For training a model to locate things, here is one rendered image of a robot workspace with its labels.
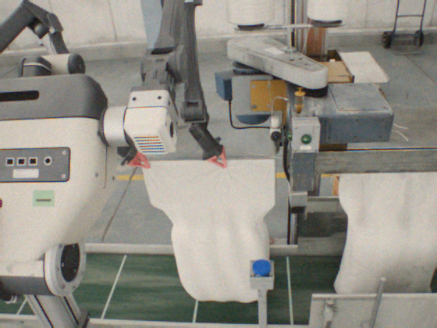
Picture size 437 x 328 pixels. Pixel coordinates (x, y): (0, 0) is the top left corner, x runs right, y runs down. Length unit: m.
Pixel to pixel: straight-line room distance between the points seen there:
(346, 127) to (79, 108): 0.72
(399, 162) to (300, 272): 0.76
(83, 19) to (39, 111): 6.02
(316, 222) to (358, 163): 0.53
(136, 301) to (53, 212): 1.09
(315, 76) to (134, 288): 1.29
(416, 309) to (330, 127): 0.74
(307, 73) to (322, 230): 0.92
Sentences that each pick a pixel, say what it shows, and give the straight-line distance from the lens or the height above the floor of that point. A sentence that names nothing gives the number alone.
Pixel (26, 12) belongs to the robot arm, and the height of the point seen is 1.63.
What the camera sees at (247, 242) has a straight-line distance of 1.51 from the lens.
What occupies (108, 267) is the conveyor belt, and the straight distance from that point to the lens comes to 2.08.
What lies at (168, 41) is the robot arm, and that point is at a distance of 1.02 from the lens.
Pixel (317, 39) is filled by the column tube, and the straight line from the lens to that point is 1.56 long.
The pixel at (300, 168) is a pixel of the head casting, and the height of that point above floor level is 1.16.
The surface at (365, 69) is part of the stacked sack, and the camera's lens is 4.38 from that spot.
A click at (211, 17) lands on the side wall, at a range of 6.34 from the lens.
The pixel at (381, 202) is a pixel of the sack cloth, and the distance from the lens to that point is 1.52.
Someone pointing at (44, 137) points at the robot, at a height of 1.46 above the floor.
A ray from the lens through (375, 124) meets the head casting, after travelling 1.17.
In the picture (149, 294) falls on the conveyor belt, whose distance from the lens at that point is 1.90.
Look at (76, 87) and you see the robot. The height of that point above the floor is 1.54.
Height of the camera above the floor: 1.82
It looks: 33 degrees down
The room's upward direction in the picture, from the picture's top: 5 degrees counter-clockwise
